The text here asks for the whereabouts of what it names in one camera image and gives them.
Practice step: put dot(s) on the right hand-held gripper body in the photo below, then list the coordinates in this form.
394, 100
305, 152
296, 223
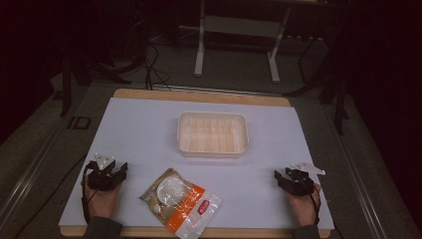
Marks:
300, 184

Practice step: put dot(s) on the dark metal stand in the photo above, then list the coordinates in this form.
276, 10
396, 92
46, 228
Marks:
340, 106

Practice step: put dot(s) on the black floor socket box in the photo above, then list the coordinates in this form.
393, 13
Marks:
79, 122

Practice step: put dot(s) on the white table mat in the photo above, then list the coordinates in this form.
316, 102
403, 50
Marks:
139, 139

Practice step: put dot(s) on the black metal stand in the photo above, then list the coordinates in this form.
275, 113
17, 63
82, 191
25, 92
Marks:
66, 86

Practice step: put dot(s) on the white metal desk frame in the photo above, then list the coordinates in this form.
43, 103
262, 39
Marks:
239, 26

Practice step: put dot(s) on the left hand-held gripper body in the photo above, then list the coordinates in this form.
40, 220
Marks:
101, 181

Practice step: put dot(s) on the metal floor rail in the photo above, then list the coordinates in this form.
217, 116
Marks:
30, 176
358, 179

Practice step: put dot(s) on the wooden table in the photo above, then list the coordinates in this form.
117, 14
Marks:
199, 97

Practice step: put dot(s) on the clear orange-striped food packet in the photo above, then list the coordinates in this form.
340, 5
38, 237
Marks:
180, 202

